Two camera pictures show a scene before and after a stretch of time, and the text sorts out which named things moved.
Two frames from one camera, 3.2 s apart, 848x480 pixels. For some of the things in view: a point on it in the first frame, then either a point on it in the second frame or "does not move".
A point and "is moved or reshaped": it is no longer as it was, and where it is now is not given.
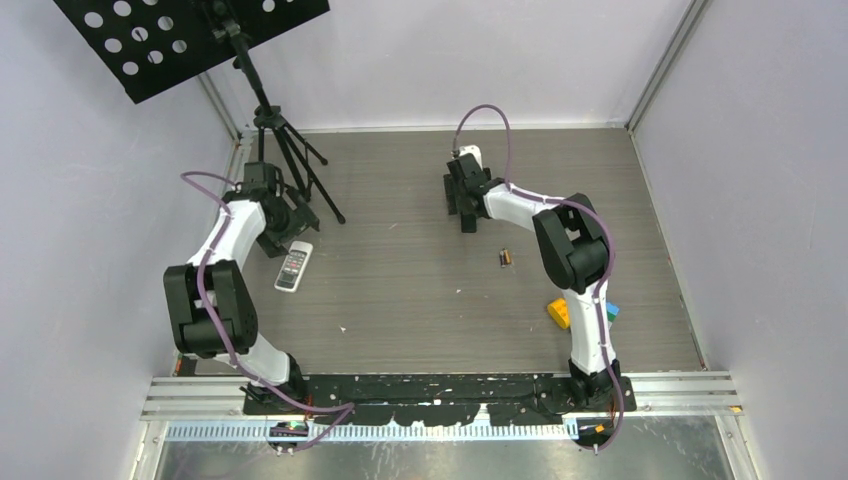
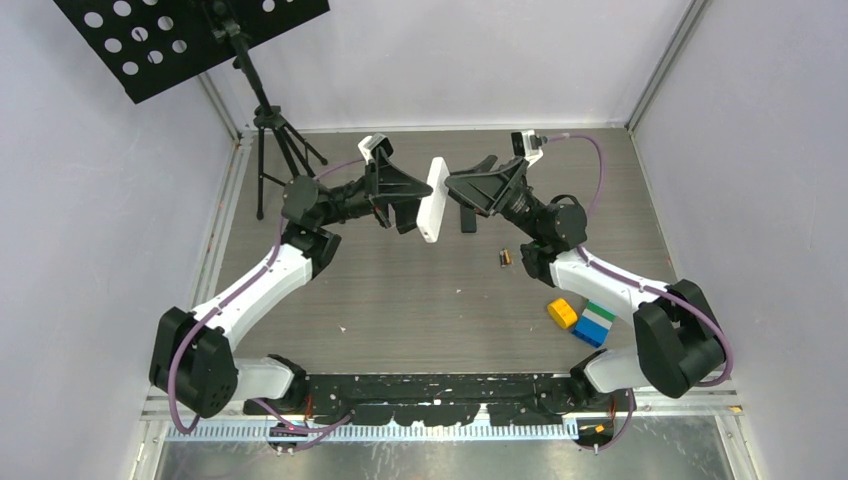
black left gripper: [300, 219] to [383, 182]
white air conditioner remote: [293, 266] is moved or reshaped
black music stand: [149, 44] does not move
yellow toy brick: [558, 311] does not move
